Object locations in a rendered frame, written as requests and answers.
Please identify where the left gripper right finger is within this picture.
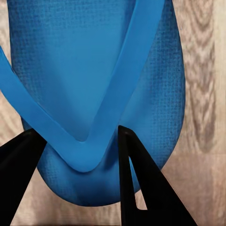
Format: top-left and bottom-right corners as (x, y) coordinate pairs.
(118, 125), (198, 226)

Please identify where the sandal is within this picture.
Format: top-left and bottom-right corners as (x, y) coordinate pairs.
(0, 0), (186, 207)

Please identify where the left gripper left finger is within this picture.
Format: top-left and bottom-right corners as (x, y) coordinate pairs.
(0, 128), (47, 226)

